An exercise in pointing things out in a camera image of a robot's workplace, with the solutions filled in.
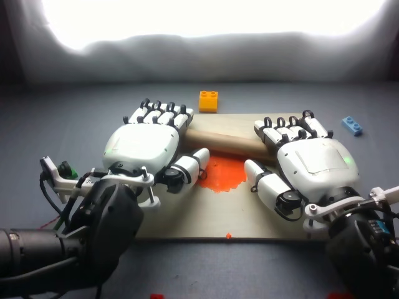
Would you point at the red toy brick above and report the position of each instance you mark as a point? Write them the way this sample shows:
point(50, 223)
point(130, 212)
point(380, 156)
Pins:
point(157, 296)

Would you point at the white backdrop cloth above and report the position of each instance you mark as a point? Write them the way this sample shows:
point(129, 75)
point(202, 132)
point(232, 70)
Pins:
point(187, 56)

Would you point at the tiny orange clay crumb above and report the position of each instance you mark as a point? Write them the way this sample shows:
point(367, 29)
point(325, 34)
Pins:
point(229, 235)

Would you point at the blue flat toy brick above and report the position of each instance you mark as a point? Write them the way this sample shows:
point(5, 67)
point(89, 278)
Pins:
point(352, 125)

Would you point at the green toy brick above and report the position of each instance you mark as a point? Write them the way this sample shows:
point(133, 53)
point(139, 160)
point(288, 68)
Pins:
point(74, 173)

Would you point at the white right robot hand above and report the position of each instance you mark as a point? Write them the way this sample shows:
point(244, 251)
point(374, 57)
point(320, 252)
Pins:
point(318, 165)

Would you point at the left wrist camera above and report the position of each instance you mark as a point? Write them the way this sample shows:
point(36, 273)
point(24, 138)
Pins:
point(65, 168)

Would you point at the wooden rolling pin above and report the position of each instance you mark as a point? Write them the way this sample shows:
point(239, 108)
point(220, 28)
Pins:
point(224, 143)

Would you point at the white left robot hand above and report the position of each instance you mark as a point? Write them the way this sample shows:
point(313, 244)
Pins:
point(140, 146)

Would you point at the flat orange clay dough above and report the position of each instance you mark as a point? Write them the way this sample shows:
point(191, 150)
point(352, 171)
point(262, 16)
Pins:
point(224, 174)

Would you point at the light wooden board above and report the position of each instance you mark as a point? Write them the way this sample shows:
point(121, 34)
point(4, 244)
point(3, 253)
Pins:
point(233, 215)

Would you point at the orange toy brick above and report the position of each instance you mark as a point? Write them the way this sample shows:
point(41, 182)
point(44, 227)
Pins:
point(209, 102)

